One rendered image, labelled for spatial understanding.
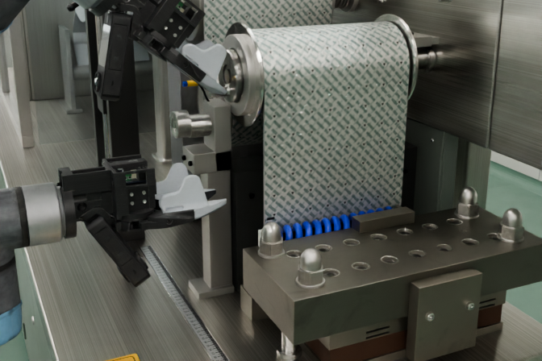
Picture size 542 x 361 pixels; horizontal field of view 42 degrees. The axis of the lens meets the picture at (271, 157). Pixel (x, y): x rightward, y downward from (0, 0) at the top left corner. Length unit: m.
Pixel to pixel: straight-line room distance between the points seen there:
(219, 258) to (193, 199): 0.20
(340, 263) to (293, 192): 0.14
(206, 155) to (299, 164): 0.14
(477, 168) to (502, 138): 0.35
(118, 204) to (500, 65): 0.55
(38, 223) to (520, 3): 0.68
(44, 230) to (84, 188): 0.07
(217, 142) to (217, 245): 0.17
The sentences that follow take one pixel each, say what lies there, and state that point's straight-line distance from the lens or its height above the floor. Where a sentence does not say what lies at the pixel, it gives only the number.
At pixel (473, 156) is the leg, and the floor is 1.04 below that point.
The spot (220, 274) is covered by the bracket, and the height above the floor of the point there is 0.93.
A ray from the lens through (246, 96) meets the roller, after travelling 0.97.
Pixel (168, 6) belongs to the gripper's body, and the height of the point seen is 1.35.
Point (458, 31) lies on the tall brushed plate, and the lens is 1.11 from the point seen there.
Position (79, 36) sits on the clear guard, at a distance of 1.94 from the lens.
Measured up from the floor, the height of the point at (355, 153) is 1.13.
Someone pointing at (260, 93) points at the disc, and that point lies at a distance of 0.95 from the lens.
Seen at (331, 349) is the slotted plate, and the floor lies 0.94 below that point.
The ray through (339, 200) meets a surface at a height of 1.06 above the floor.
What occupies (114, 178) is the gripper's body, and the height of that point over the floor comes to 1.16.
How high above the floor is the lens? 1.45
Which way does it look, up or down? 18 degrees down
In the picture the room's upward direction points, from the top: straight up
